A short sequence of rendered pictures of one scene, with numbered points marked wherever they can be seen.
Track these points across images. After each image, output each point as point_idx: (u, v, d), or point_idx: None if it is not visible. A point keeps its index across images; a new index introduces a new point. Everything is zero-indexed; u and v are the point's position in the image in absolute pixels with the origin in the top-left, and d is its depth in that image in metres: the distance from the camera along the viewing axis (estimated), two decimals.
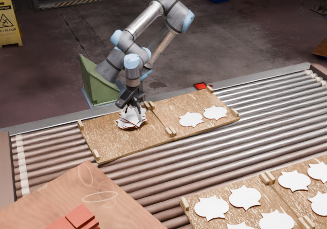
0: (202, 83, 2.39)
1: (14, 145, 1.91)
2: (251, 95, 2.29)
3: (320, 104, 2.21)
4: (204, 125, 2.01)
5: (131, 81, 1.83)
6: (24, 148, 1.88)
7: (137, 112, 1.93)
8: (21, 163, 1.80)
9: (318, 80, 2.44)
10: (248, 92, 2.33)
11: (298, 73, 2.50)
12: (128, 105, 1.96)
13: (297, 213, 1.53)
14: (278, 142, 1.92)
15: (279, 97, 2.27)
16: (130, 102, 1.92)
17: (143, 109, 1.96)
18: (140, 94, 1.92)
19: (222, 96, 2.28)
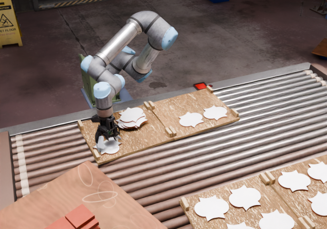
0: (202, 83, 2.39)
1: (14, 145, 1.91)
2: (251, 95, 2.29)
3: (320, 104, 2.21)
4: (204, 125, 2.01)
5: None
6: (24, 148, 1.88)
7: (98, 140, 1.81)
8: (21, 163, 1.80)
9: (318, 80, 2.44)
10: (248, 92, 2.33)
11: (298, 73, 2.50)
12: None
13: (297, 213, 1.53)
14: (278, 142, 1.92)
15: (279, 97, 2.27)
16: None
17: (102, 144, 1.79)
18: (103, 129, 1.75)
19: (222, 96, 2.28)
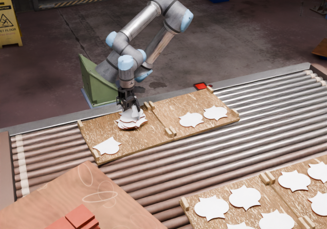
0: (202, 83, 2.39)
1: (14, 145, 1.91)
2: (251, 95, 2.29)
3: (320, 104, 2.21)
4: (204, 125, 2.01)
5: None
6: (24, 148, 1.88)
7: None
8: (21, 164, 1.80)
9: (318, 81, 2.44)
10: (248, 93, 2.33)
11: (298, 74, 2.50)
12: None
13: (297, 213, 1.53)
14: (278, 142, 1.92)
15: (279, 97, 2.27)
16: None
17: (119, 106, 1.99)
18: None
19: (222, 97, 2.28)
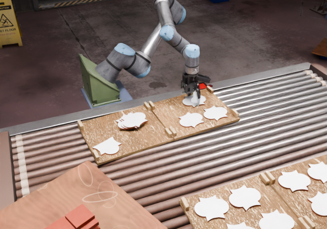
0: (202, 83, 2.39)
1: (14, 145, 1.91)
2: (251, 95, 2.29)
3: (320, 104, 2.21)
4: (204, 125, 2.01)
5: None
6: (24, 148, 1.88)
7: None
8: (21, 164, 1.80)
9: (318, 81, 2.44)
10: (248, 93, 2.33)
11: (298, 74, 2.50)
12: (195, 93, 2.14)
13: (297, 213, 1.53)
14: (278, 142, 1.92)
15: (279, 97, 2.27)
16: None
17: (184, 90, 2.19)
18: None
19: (222, 97, 2.28)
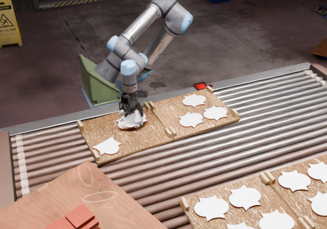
0: (202, 83, 2.39)
1: (14, 145, 1.91)
2: (251, 95, 2.29)
3: (320, 104, 2.21)
4: (204, 125, 2.01)
5: None
6: (24, 148, 1.88)
7: None
8: (21, 164, 1.80)
9: (318, 81, 2.44)
10: (248, 93, 2.33)
11: (298, 74, 2.50)
12: None
13: (297, 213, 1.53)
14: (278, 142, 1.92)
15: (279, 97, 2.27)
16: None
17: (122, 111, 1.97)
18: None
19: (222, 97, 2.28)
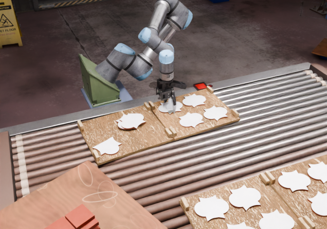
0: (202, 83, 2.39)
1: (14, 145, 1.91)
2: (251, 95, 2.29)
3: (320, 104, 2.20)
4: (204, 125, 2.01)
5: None
6: (24, 148, 1.88)
7: None
8: (21, 164, 1.80)
9: (318, 81, 2.44)
10: (248, 93, 2.33)
11: (298, 74, 2.50)
12: (172, 100, 2.08)
13: (297, 213, 1.53)
14: (278, 142, 1.92)
15: (279, 97, 2.27)
16: None
17: None
18: None
19: (222, 97, 2.28)
